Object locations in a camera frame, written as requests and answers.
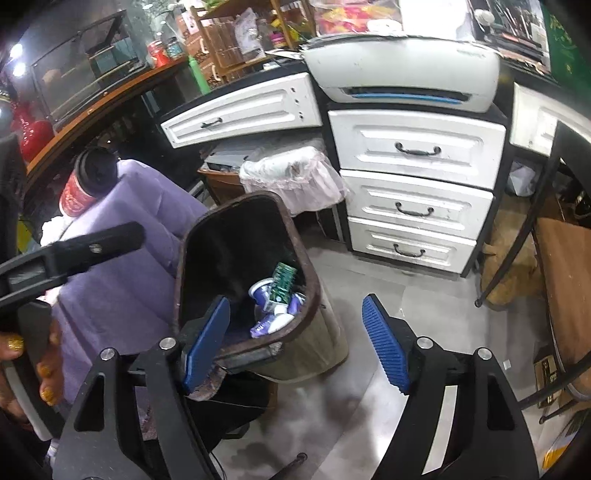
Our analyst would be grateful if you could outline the green white small carton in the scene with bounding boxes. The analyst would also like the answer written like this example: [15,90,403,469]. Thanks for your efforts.
[269,262,297,304]

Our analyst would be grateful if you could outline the white tissue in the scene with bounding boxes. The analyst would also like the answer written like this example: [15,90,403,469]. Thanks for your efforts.
[40,216,74,247]

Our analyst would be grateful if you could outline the brown trash bin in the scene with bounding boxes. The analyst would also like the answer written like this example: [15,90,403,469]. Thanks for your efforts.
[172,191,350,384]

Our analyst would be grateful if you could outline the left hand yellow nails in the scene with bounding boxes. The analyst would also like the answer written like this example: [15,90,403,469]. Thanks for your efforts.
[0,317,66,423]

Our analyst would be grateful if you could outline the purple floral tablecloth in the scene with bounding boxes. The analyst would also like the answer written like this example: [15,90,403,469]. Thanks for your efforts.
[48,160,207,402]

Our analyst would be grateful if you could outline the red paper cup black lid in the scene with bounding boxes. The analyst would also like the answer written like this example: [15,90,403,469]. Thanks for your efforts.
[58,147,118,218]

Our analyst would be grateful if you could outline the white drawer cabinet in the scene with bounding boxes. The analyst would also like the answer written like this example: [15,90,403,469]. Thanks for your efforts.
[327,103,509,277]

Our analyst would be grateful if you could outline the white bag lined bin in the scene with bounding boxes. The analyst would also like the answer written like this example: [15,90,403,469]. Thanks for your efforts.
[238,145,349,217]

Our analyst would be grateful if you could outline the green bottle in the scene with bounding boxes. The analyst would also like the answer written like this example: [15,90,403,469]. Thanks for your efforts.
[187,56,211,95]

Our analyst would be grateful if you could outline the red tin can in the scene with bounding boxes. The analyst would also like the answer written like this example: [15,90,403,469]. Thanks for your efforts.
[147,40,170,68]

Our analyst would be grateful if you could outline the white curved drawer front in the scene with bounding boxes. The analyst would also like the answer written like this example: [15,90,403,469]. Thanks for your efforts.
[161,73,322,148]

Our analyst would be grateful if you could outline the white printer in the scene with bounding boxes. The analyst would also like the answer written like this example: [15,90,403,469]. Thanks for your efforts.
[303,34,500,113]

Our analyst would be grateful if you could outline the wooden shelf unit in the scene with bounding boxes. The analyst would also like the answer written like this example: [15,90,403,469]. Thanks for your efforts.
[190,0,315,84]

